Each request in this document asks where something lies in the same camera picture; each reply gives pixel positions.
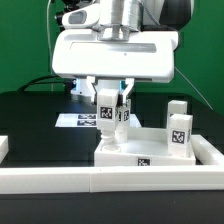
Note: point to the white marker base plate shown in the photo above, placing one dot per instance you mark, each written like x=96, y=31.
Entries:
x=89, y=120

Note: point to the white right fence rail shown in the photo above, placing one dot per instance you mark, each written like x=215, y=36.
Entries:
x=205, y=152

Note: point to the white front fence rail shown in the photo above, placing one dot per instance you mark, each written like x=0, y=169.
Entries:
x=110, y=179

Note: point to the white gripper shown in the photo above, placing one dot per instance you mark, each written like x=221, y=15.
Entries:
x=106, y=42

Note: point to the white left fence rail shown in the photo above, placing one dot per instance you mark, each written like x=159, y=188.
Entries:
x=4, y=148

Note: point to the white fence rail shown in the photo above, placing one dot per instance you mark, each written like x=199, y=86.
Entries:
x=4, y=148
x=205, y=152
x=110, y=179

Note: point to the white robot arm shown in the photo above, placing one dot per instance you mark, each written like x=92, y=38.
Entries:
x=157, y=15

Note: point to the white square table top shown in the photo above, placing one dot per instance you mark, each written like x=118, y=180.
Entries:
x=144, y=147

